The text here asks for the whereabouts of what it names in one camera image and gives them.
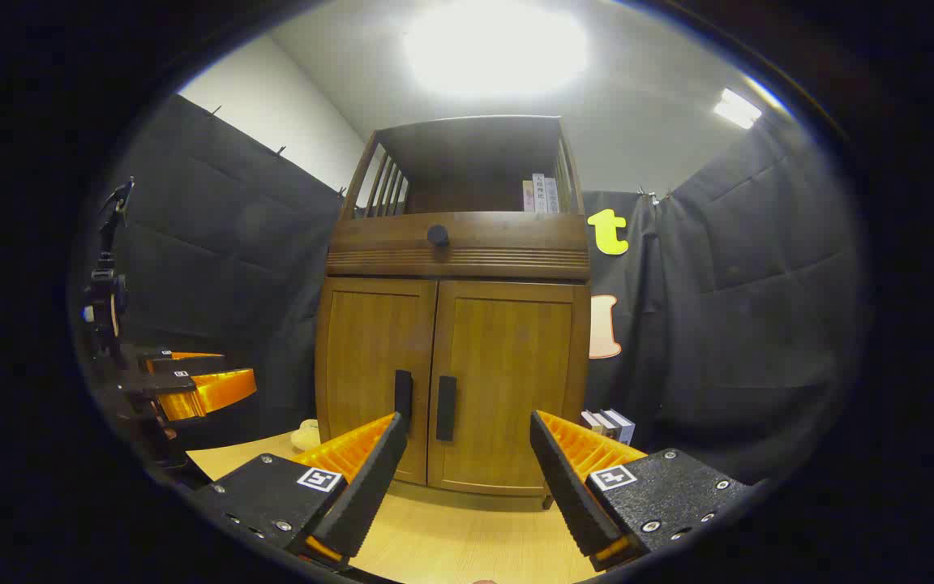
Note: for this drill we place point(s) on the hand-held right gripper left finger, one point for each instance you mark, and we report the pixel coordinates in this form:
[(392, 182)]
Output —
[(370, 487)]

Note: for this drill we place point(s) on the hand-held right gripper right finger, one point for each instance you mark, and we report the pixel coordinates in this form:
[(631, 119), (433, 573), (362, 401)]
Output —
[(568, 487)]

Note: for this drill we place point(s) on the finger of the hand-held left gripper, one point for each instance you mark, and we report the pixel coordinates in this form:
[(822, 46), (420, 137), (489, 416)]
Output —
[(216, 389), (167, 365)]

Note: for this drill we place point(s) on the wooden shoe cabinet door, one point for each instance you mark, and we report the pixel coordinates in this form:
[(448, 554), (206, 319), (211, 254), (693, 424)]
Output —
[(507, 357), (370, 349)]

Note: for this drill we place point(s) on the wooden double-door shoe cabinet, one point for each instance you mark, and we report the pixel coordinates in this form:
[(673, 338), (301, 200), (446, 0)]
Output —
[(459, 259)]

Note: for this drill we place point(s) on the stack of grey books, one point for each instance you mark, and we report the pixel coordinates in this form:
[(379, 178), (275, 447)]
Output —
[(613, 426)]

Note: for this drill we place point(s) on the white plastic bag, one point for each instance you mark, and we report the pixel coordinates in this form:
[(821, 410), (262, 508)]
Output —
[(305, 435)]

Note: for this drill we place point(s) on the black round drawer knob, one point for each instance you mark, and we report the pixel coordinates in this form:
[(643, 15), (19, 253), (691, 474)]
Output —
[(438, 235)]

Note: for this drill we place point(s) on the small ceiling light panel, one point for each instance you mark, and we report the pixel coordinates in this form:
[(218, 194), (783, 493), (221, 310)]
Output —
[(737, 108)]

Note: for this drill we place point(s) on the large ceiling light panel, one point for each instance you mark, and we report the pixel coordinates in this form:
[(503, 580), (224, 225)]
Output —
[(495, 45)]

